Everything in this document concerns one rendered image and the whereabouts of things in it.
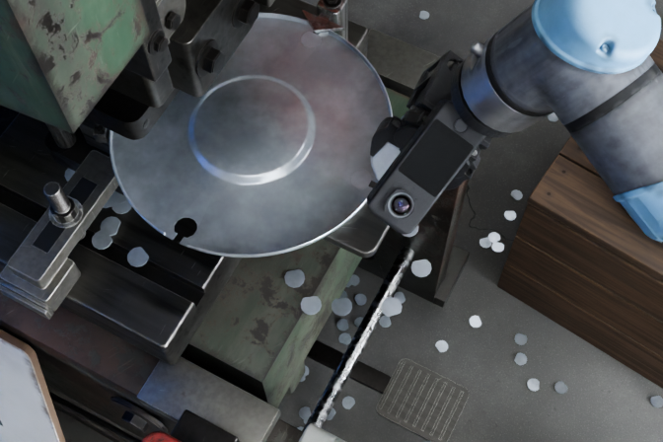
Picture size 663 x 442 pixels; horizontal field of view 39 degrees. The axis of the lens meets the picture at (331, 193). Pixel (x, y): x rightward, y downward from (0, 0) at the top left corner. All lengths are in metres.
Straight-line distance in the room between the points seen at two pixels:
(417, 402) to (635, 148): 0.90
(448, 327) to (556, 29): 1.12
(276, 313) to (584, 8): 0.53
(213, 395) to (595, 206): 0.69
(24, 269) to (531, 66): 0.54
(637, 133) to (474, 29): 1.40
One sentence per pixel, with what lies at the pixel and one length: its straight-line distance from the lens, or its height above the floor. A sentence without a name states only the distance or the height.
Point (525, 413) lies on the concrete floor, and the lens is 1.69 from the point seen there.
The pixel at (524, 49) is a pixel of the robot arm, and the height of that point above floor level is 1.07.
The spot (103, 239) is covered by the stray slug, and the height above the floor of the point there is 0.71.
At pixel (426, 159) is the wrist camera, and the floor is 0.93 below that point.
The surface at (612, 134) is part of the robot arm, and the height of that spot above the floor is 1.06.
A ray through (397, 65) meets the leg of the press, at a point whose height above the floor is 0.64.
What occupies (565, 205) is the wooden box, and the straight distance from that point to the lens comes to 1.45.
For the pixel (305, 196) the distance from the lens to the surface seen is 0.93.
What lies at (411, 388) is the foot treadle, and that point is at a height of 0.16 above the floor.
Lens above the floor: 1.61
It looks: 62 degrees down
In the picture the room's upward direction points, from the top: 2 degrees counter-clockwise
